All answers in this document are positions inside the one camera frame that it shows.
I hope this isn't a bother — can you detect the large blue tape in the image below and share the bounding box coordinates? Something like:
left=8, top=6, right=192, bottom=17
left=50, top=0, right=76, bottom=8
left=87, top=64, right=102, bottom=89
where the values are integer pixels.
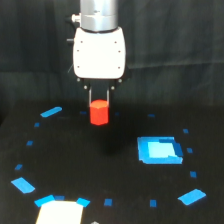
left=178, top=189, right=206, bottom=206
left=11, top=177, right=35, bottom=194

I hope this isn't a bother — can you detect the white paper sheet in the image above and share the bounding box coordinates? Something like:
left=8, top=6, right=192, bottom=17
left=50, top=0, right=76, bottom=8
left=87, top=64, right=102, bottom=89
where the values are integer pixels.
left=36, top=201, right=83, bottom=224

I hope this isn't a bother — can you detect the blue tape bottom left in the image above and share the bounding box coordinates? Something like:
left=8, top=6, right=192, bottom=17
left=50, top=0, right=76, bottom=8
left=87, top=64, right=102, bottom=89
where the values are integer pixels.
left=34, top=195, right=55, bottom=207

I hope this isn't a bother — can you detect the red hexagonal block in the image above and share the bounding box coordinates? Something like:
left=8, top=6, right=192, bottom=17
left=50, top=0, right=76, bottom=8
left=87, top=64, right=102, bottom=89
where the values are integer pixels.
left=90, top=100, right=109, bottom=125

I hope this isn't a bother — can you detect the blue tape beside paper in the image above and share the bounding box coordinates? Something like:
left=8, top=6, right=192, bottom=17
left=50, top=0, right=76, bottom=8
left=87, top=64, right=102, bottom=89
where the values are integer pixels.
left=76, top=198, right=90, bottom=207

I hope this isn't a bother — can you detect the blue tape square target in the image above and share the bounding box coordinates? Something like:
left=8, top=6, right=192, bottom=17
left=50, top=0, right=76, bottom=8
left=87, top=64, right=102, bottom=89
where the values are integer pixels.
left=137, top=136, right=183, bottom=165

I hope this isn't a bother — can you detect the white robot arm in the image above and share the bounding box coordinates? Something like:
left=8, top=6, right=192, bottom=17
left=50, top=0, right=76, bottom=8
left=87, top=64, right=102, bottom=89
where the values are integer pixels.
left=66, top=0, right=126, bottom=101

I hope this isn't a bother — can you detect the long blue tape top left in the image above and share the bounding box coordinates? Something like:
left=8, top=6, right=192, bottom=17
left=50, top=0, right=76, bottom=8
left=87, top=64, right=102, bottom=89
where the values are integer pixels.
left=40, top=107, right=62, bottom=118

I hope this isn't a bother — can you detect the small blue tape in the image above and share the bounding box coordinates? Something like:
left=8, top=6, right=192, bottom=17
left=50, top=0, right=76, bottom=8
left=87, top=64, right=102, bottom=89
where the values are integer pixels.
left=190, top=171, right=197, bottom=178
left=104, top=199, right=112, bottom=206
left=15, top=164, right=23, bottom=170
left=150, top=200, right=157, bottom=207

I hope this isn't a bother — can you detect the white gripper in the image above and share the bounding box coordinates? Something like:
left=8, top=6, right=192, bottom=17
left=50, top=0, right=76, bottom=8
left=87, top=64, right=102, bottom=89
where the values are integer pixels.
left=73, top=27, right=126, bottom=104

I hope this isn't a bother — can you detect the small blue tape bottom right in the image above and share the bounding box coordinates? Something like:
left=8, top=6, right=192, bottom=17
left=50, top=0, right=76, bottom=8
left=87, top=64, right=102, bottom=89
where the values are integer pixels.
left=150, top=200, right=157, bottom=207

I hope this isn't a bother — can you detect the large blue tape right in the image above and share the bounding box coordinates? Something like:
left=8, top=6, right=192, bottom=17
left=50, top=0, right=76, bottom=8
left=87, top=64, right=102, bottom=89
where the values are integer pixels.
left=178, top=189, right=206, bottom=206

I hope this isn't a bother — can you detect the large blue tape left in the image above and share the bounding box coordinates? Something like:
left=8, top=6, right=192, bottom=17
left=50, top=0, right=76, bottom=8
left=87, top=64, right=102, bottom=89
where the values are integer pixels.
left=11, top=177, right=35, bottom=194

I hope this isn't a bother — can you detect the small blue tape left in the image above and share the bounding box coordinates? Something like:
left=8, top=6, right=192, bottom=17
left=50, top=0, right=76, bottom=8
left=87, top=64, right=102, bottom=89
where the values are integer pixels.
left=15, top=164, right=23, bottom=170

